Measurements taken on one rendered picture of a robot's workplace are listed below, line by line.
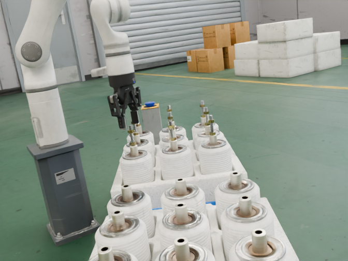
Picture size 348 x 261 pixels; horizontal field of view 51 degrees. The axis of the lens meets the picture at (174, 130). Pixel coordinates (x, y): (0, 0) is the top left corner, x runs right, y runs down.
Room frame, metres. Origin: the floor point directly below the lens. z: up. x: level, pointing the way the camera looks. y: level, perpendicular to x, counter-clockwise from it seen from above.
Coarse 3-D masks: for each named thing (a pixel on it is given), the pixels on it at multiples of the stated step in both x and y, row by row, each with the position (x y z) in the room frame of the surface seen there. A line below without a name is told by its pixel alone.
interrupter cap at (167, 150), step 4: (180, 144) 1.06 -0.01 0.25; (164, 148) 1.05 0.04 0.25; (168, 148) 1.05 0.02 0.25; (180, 148) 1.04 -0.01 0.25; (184, 148) 1.03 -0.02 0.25; (164, 152) 1.01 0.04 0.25; (168, 152) 1.01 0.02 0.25; (172, 152) 1.00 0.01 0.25; (176, 152) 1.00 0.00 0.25; (180, 152) 1.00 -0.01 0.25
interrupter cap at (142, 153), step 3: (138, 150) 1.07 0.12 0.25; (141, 150) 1.06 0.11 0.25; (144, 150) 1.06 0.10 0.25; (126, 153) 1.05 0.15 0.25; (129, 153) 1.05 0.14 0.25; (138, 153) 1.05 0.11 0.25; (141, 153) 1.04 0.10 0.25; (144, 153) 1.03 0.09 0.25; (147, 153) 1.03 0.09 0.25; (123, 156) 1.02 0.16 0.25; (126, 156) 1.02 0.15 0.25; (129, 156) 1.03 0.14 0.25; (132, 156) 1.02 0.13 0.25; (135, 156) 1.01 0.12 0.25; (138, 156) 1.01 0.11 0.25; (141, 156) 1.00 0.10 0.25; (129, 159) 1.00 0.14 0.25
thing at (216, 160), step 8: (200, 152) 1.01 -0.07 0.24; (208, 152) 0.99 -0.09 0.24; (216, 152) 0.99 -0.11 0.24; (224, 152) 0.99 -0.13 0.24; (200, 160) 1.02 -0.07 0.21; (208, 160) 0.99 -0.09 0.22; (216, 160) 0.99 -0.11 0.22; (224, 160) 0.99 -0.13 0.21; (200, 168) 1.04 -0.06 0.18; (208, 168) 1.00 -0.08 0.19; (216, 168) 0.99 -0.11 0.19; (224, 168) 0.99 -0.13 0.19; (232, 168) 1.02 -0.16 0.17
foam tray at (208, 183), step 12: (192, 144) 1.28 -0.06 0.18; (156, 156) 1.20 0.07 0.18; (192, 156) 1.15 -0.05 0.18; (120, 168) 1.13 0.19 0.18; (156, 168) 1.09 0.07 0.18; (240, 168) 0.99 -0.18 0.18; (120, 180) 1.03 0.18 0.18; (156, 180) 0.99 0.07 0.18; (168, 180) 0.98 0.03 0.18; (192, 180) 0.96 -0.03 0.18; (204, 180) 0.96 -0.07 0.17; (216, 180) 0.96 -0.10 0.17; (120, 192) 0.96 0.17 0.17; (144, 192) 0.96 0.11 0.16; (156, 192) 0.96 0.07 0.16; (204, 192) 0.96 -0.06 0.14; (156, 204) 0.96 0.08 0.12
